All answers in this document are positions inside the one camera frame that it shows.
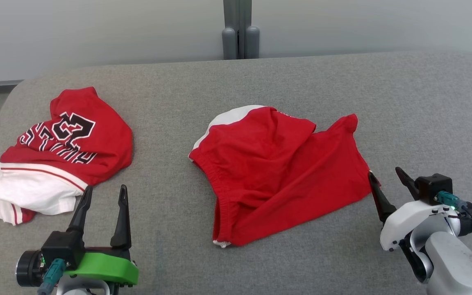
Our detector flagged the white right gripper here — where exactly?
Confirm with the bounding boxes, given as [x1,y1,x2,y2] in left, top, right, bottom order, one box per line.
[368,166,472,252]

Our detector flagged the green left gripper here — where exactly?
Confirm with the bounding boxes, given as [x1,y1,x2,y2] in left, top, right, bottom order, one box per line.
[16,184,139,295]

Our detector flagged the red white basketball jersey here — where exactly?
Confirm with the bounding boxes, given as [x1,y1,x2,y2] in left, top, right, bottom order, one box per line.
[0,86,133,226]

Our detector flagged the red shorts with white panel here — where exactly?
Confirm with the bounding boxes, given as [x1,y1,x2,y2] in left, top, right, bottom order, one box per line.
[188,105,374,249]

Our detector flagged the black right cable teal plug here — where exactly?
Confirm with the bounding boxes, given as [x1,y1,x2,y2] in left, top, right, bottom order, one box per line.
[437,191,472,246]

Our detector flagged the black cable teal plug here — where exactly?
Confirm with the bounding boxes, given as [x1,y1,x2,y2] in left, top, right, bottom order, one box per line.
[437,191,472,246]
[37,258,67,295]

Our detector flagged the black left cable teal plug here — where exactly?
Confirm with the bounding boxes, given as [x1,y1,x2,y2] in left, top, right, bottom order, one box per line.
[37,258,67,295]

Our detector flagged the grey double partition post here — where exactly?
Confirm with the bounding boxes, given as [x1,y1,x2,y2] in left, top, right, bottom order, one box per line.
[222,0,260,60]

